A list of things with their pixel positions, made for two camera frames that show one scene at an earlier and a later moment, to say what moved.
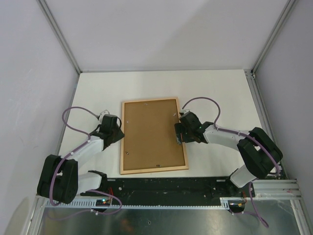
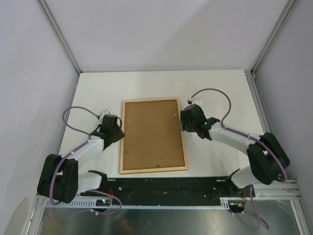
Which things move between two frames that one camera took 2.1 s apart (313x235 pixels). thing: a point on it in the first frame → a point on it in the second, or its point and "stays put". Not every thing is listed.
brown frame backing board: [149, 137] stays put
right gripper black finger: [178, 130] → [183, 120]
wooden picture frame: [148, 136] stays put
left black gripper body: [113, 133] stays put
